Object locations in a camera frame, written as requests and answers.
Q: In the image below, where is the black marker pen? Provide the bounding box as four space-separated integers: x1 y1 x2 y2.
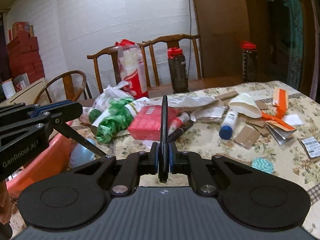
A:
158 95 170 183

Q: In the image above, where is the clear plastic bag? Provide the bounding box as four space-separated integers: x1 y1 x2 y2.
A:
147 95 216 108

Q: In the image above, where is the floral quilted tablecloth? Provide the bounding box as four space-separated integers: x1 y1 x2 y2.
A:
10 80 320 238

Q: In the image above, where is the red cardboard box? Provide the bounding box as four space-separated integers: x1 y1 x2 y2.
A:
127 105 162 141

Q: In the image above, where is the pink plastic basin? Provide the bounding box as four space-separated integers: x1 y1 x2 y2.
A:
7 133 75 199

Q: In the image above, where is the green plastic bag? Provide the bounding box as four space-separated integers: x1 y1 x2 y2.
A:
91 97 137 144

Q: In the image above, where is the silver foil pouch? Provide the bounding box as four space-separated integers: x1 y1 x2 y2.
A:
190 106 226 123

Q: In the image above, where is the white bottle blue cap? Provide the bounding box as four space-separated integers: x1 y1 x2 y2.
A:
219 109 238 140

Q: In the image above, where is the round wooden armchair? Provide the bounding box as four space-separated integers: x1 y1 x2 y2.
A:
33 70 92 104

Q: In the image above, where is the small brown cardboard piece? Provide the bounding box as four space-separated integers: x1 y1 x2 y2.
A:
234 126 260 150

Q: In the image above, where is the stack of red boxes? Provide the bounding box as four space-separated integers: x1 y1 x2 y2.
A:
7 22 45 83

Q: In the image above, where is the white plastic bag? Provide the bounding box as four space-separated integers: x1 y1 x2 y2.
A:
79 81 132 125

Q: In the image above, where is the white paper bowl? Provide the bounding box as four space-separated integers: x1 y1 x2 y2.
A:
228 93 262 119

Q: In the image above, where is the dark bottle red lid left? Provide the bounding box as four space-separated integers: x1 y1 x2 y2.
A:
168 47 189 93

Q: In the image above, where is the dark bottle red lid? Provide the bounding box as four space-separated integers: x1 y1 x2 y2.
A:
241 41 258 82
168 47 189 93

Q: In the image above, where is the bag of paper cups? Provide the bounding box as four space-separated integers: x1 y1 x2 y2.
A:
116 39 149 99

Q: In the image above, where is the orange white paper strip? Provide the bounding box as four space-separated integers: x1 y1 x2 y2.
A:
262 87 295 132

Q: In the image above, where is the wooden chair behind table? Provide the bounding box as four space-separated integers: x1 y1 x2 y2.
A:
87 34 203 94

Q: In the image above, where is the dark bottle red lid right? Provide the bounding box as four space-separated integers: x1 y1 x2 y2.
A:
241 41 258 82

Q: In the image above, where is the white receipt label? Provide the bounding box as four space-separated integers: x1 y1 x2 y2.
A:
300 137 320 158

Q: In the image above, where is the wooden cabinet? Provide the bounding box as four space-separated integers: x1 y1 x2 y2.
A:
193 0 270 80

